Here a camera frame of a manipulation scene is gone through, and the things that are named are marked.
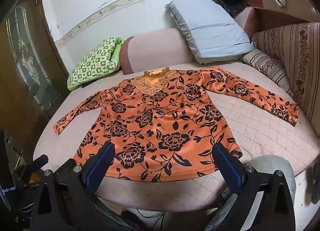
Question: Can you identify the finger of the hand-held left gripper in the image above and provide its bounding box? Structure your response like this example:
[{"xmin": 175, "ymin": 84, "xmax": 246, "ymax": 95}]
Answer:
[{"xmin": 28, "ymin": 154, "xmax": 49, "ymax": 172}]

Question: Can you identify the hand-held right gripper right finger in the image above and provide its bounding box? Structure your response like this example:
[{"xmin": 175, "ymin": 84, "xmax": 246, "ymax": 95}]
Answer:
[{"xmin": 212, "ymin": 142, "xmax": 297, "ymax": 231}]

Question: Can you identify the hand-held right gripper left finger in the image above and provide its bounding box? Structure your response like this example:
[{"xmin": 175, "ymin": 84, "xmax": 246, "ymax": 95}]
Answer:
[{"xmin": 30, "ymin": 141, "xmax": 118, "ymax": 231}]

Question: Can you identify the orange black floral blouse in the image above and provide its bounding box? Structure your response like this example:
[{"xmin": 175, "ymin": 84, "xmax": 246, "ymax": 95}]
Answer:
[{"xmin": 53, "ymin": 68, "xmax": 300, "ymax": 183}]

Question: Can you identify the person's left leg in jeans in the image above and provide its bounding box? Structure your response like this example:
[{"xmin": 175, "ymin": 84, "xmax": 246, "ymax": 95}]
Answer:
[{"xmin": 89, "ymin": 193, "xmax": 140, "ymax": 231}]

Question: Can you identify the pink quilted sofa bed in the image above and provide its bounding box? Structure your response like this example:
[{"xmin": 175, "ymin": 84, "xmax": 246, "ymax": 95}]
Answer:
[{"xmin": 32, "ymin": 7, "xmax": 320, "ymax": 213}]

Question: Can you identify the wooden door with patterned glass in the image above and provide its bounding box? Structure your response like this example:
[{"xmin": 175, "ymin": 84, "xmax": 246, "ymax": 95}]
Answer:
[{"xmin": 0, "ymin": 0, "xmax": 70, "ymax": 161}]

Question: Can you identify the dark slipper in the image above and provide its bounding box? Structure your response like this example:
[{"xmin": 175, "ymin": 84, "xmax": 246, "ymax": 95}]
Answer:
[{"xmin": 311, "ymin": 163, "xmax": 320, "ymax": 204}]

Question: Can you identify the green patterned folded blanket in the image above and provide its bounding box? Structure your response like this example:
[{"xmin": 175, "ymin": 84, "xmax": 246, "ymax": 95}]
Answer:
[{"xmin": 67, "ymin": 37, "xmax": 125, "ymax": 91}]

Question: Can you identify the small striped floral cushion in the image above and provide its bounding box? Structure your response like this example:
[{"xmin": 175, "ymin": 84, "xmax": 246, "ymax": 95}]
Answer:
[{"xmin": 239, "ymin": 49, "xmax": 298, "ymax": 104}]

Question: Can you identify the large striped floral backrest cushion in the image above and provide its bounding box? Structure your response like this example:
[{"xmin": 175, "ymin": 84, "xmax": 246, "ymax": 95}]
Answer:
[{"xmin": 251, "ymin": 22, "xmax": 320, "ymax": 131}]

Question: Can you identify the grey-blue pillow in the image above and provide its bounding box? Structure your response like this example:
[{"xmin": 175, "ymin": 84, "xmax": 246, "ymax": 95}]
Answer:
[{"xmin": 164, "ymin": 0, "xmax": 257, "ymax": 65}]

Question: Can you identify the brown cardboard box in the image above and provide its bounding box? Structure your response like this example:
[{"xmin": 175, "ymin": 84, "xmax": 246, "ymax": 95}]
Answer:
[{"xmin": 246, "ymin": 0, "xmax": 320, "ymax": 32}]

